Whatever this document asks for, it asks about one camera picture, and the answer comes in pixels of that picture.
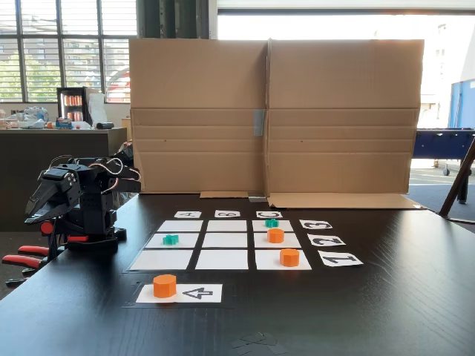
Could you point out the small black device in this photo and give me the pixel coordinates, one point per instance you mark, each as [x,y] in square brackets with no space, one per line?
[104,125]

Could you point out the brown wooden leg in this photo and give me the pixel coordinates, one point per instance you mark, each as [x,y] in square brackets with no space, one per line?
[458,181]

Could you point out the mini fridge with cans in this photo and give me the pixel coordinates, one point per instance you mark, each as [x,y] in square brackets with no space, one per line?
[72,105]

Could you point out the paper sheet letter B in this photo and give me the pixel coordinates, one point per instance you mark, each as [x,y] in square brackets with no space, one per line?
[227,214]

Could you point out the paper sheet letter C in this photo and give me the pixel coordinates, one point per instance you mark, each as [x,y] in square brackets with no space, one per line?
[269,214]

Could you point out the long grey tape strip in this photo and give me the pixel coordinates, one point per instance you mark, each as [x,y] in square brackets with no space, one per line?
[259,122]

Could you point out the clear plastic bags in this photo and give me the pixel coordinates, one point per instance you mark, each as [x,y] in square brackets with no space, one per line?
[33,116]

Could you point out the white arrow paper sheet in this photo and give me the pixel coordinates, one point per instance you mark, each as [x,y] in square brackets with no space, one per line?
[208,293]

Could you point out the black clamp with red knob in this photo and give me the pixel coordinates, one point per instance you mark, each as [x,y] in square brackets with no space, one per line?
[46,227]

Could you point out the small blue box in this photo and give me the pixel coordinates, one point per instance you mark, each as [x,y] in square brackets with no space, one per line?
[64,123]

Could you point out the short grey tape piece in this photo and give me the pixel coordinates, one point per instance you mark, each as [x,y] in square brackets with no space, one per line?
[257,197]

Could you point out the large brown cardboard box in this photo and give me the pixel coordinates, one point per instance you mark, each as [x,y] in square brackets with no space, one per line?
[334,111]

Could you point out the paper sheet number 3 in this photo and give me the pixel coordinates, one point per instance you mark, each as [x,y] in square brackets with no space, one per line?
[315,224]

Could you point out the dark green curtain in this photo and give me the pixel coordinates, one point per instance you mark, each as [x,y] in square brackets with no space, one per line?
[172,18]

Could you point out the blue foosball table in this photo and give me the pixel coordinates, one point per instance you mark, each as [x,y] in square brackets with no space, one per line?
[441,142]

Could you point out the white paper grid square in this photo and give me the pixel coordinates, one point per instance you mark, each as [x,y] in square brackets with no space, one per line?
[226,226]
[285,227]
[161,260]
[181,226]
[189,241]
[267,261]
[222,259]
[225,240]
[293,243]

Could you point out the dark wooden counter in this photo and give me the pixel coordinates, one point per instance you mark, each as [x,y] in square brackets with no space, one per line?
[22,167]

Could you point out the round orange token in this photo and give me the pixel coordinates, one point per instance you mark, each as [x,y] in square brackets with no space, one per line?
[289,257]
[164,286]
[275,236]

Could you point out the green cross token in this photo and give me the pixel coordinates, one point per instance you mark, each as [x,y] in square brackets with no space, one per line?
[171,240]
[271,223]

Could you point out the white paper bag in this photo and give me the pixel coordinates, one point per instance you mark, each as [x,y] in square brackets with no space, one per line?
[97,107]

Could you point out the blue panel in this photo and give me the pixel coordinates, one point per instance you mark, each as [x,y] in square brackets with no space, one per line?
[462,104]

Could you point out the paper sheet number 2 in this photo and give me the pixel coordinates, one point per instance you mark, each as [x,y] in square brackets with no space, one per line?
[326,240]

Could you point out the paper sheet letter A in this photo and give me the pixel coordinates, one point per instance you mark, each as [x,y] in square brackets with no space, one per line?
[187,214]

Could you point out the paper sheet number 1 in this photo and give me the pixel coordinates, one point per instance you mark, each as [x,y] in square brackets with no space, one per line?
[339,258]

